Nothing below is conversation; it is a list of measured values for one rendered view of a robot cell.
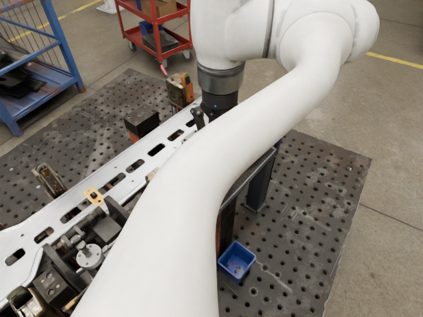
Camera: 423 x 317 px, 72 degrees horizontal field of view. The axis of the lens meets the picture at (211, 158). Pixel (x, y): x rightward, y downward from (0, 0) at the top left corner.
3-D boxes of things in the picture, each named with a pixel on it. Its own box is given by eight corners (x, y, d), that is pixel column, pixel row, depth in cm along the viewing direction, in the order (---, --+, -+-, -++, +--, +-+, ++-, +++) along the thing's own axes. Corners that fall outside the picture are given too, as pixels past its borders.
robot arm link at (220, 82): (204, 43, 57) (204, 70, 61) (189, 66, 51) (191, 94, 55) (249, 48, 55) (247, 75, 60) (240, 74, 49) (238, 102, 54)
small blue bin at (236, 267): (233, 249, 113) (235, 239, 107) (254, 265, 109) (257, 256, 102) (216, 270, 108) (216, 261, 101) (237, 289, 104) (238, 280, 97)
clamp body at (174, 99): (180, 127, 160) (174, 69, 133) (201, 139, 154) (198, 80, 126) (167, 137, 155) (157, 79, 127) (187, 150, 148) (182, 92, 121)
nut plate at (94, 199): (82, 193, 95) (80, 190, 94) (91, 185, 97) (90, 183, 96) (96, 207, 91) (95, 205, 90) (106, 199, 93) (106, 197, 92)
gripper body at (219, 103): (244, 77, 59) (241, 112, 66) (204, 70, 60) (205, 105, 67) (237, 98, 54) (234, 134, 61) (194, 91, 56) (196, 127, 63)
